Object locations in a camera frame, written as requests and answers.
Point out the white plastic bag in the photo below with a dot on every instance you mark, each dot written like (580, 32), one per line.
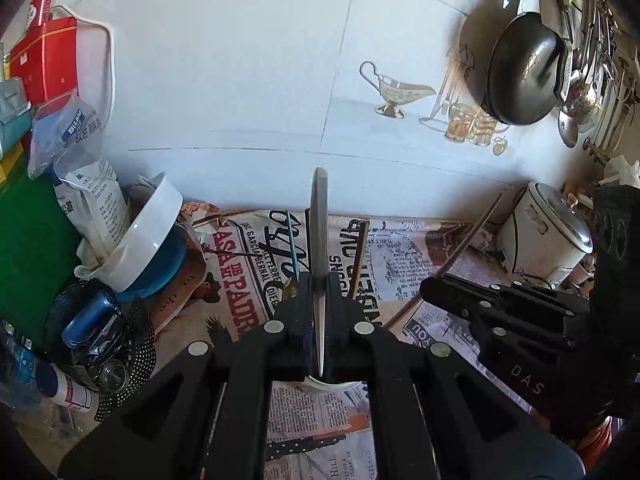
(620, 170)

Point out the clear plastic cup red label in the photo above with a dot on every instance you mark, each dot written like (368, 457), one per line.
(42, 2)

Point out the white cup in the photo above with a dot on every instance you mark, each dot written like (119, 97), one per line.
(340, 386)

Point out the white rice cooker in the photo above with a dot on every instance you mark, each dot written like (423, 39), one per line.
(540, 240)

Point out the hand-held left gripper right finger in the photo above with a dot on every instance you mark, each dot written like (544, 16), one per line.
(345, 320)

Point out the black wok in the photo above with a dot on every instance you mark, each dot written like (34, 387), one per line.
(522, 75)

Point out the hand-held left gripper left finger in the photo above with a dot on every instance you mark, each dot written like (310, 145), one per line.
(295, 320)

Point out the teal box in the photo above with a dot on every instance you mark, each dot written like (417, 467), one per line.
(12, 130)

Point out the green board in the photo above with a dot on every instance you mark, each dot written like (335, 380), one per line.
(30, 250)

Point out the blue mug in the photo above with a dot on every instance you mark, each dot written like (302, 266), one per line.
(87, 317)

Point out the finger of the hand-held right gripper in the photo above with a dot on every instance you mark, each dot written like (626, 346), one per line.
(520, 332)
(450, 291)

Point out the orange container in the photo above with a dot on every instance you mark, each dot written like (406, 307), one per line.
(597, 442)

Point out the white and blue tube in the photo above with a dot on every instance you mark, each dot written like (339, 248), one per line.
(65, 390)

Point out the red box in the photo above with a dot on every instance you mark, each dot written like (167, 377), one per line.
(45, 60)

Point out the brown perforated board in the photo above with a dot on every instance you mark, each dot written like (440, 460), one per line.
(186, 285)

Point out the teal chopstick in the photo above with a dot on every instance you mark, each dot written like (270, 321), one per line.
(292, 247)

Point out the round metal can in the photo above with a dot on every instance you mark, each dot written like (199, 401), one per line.
(114, 375)

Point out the long brown stick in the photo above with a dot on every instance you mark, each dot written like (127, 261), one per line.
(465, 247)

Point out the blue bowl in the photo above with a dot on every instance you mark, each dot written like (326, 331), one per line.
(165, 270)

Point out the newspaper print tablecloth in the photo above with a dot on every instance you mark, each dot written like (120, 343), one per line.
(400, 260)

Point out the brown chopstick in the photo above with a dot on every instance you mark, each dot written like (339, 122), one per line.
(358, 260)

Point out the white printed bag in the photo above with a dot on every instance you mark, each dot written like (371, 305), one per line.
(100, 205)

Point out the blue plastic bag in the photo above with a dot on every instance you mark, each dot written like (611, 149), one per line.
(15, 365)

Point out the row of hanging metal utensils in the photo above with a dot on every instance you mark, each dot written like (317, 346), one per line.
(590, 35)

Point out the black perforated basket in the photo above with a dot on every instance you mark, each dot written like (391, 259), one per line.
(135, 340)

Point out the white bowl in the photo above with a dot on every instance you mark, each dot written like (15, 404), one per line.
(150, 230)

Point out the clear bag blue label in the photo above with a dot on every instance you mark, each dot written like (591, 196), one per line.
(70, 130)

